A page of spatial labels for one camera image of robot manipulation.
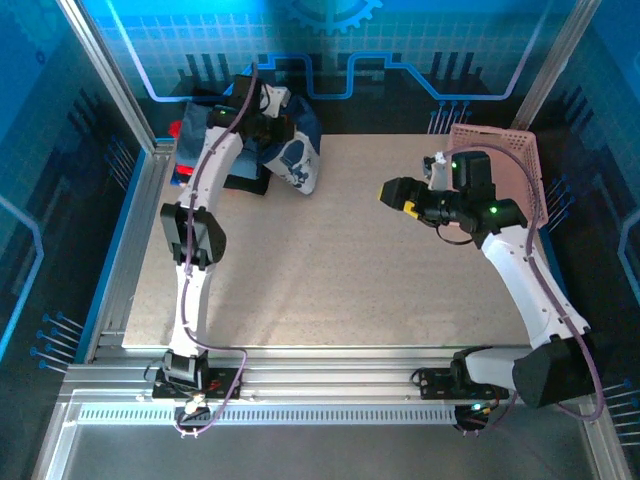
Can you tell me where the pink plastic basket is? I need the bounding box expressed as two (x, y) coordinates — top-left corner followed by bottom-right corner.
(447, 123), (550, 231)

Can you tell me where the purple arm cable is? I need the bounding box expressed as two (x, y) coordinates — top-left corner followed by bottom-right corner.
(172, 62), (250, 439)
(444, 143), (606, 436)

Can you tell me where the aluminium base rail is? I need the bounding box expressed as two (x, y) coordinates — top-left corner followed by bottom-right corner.
(59, 344), (601, 402)

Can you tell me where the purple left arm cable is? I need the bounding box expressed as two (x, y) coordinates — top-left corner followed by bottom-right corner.
(172, 62), (250, 439)

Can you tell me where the navy cartoon print t-shirt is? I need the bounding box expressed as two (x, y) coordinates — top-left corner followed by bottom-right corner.
(257, 94), (324, 196)

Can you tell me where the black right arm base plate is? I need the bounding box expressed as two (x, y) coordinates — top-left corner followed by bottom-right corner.
(417, 367), (511, 401)

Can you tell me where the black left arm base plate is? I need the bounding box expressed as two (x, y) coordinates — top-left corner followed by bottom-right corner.
(149, 364), (242, 401)

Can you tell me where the red folded t-shirt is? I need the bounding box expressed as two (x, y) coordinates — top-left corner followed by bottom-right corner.
(168, 120), (197, 187)

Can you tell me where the aluminium side rail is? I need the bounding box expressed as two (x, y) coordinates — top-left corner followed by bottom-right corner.
(82, 139), (177, 364)

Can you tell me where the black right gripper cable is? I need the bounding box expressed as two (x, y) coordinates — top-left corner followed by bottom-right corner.
(433, 223), (482, 247)

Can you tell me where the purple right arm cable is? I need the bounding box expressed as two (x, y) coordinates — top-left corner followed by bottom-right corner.
(444, 143), (606, 436)

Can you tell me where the black folded t-shirt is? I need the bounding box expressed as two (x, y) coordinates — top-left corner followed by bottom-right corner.
(222, 167), (271, 197)

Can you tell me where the slotted grey cable duct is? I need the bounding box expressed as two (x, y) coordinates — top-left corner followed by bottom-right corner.
(77, 403), (459, 427)

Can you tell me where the aluminium corner post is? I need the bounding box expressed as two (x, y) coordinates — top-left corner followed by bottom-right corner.
(509, 0), (604, 132)
(57, 0), (160, 151)

